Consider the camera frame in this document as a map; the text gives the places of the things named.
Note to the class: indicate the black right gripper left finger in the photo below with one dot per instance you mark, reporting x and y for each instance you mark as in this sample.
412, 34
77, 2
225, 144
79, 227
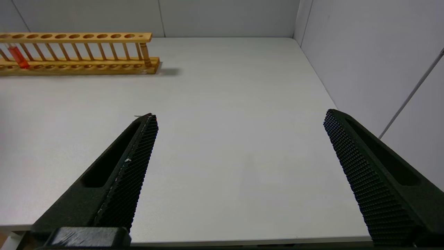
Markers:
104, 194

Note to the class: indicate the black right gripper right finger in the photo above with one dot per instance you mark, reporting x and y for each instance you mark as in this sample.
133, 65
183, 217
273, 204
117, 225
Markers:
388, 180

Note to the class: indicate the red pigment test tube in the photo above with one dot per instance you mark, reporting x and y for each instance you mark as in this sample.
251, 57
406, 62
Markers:
18, 57

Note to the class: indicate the wooden test tube rack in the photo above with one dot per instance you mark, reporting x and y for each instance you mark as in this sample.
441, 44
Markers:
79, 36

